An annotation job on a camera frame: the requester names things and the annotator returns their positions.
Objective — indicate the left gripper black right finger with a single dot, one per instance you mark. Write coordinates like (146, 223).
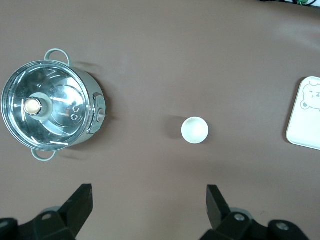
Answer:
(225, 225)

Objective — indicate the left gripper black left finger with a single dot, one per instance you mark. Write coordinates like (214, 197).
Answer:
(62, 225)

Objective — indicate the white IKEA cup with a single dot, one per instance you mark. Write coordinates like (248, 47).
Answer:
(195, 130)

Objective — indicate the glass pot lid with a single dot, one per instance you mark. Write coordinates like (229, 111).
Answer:
(57, 120)

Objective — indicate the beige tray with bear print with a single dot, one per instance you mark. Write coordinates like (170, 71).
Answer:
(305, 125)

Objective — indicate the sage green electric pot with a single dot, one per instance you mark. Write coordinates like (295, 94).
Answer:
(96, 87)

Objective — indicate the green terminal connector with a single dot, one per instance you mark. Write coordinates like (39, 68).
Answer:
(302, 2)

